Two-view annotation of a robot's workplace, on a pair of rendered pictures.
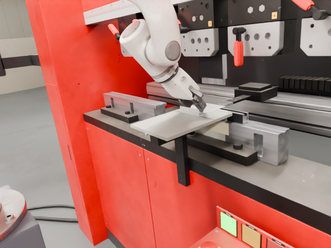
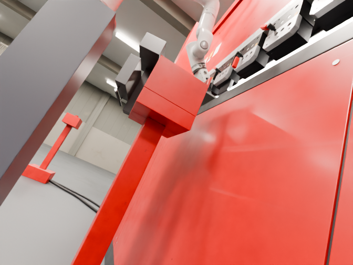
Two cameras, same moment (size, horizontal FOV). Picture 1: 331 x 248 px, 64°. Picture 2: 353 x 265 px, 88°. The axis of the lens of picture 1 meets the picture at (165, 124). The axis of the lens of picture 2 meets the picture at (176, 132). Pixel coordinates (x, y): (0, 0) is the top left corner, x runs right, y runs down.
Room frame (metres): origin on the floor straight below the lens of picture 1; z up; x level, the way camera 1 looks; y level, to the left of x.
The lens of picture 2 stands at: (-0.05, -0.37, 0.51)
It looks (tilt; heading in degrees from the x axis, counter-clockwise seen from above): 16 degrees up; 22
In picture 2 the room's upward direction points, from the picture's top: 24 degrees clockwise
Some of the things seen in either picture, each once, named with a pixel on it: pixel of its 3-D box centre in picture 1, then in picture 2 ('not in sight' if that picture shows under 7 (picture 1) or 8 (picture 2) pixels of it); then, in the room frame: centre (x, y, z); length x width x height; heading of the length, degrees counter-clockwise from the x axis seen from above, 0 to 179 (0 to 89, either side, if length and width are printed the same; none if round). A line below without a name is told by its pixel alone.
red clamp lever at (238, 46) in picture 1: (240, 46); (237, 60); (0.71, -0.21, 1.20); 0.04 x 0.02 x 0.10; 127
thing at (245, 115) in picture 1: (220, 112); not in sight; (0.85, -0.19, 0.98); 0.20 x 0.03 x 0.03; 37
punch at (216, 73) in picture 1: (212, 69); (224, 90); (0.87, -0.17, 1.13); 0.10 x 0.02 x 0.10; 37
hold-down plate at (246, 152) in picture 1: (212, 145); not in sight; (0.81, -0.15, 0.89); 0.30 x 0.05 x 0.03; 37
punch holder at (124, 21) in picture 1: (136, 35); not in sight; (1.21, 0.09, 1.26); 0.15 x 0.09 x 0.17; 37
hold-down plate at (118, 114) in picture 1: (117, 113); not in sight; (1.32, 0.24, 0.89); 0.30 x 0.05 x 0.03; 37
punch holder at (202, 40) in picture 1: (204, 27); (228, 73); (0.89, -0.15, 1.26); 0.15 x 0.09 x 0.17; 37
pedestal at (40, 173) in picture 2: not in sight; (57, 144); (1.61, 1.60, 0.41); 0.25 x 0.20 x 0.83; 127
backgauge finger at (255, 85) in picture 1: (243, 95); not in sight; (0.96, -0.30, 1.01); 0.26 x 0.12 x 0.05; 127
